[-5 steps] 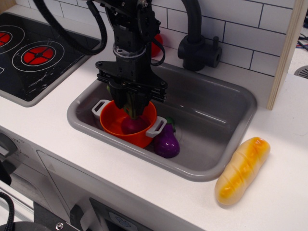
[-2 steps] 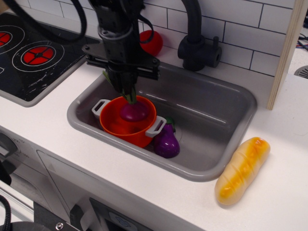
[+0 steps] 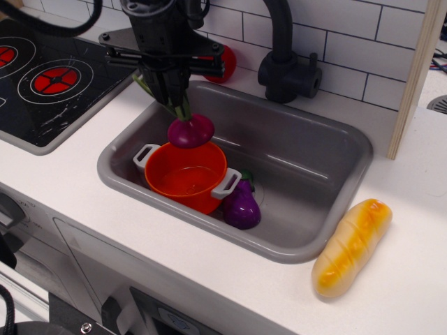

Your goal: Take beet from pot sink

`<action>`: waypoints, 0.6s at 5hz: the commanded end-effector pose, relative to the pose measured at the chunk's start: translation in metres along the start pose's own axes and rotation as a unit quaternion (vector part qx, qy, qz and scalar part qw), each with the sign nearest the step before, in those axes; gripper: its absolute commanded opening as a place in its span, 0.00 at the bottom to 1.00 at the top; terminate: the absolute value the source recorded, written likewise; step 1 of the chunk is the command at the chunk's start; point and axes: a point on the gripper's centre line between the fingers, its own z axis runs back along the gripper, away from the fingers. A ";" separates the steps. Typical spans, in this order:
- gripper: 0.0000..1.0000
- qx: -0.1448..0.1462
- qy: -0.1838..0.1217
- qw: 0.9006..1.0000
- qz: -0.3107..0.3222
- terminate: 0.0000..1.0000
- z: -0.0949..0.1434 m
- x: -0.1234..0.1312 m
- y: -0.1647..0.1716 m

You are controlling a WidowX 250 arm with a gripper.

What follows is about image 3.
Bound red toy tomato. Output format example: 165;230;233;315
204;45;237;84

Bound black toy stove top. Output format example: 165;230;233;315
1;18;136;156

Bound grey plastic sink basin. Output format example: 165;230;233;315
97;81;373;264

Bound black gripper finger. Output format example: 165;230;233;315
167;68;191;106
138;64;169;104

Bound purple toy beet green leaves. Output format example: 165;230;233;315
132;73;215;149

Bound toy bread loaf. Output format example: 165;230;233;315
312;199;393;298

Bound purple toy eggplant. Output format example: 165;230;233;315
223;169;261;230

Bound white toy kitchen front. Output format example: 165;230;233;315
1;188;284;334

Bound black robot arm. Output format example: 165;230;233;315
99;0;225;107

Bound grey oven knob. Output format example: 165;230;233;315
0;193;26;228

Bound dark grey toy faucet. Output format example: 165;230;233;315
258;0;322;103

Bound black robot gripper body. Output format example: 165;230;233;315
99;13;226;77

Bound light wooden side panel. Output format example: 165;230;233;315
386;0;446;160

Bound black cable lower left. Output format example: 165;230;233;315
0;284;17;335

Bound orange toy pot grey handles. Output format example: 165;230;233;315
133;142;242;214

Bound black braided cable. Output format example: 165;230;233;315
0;0;103;36

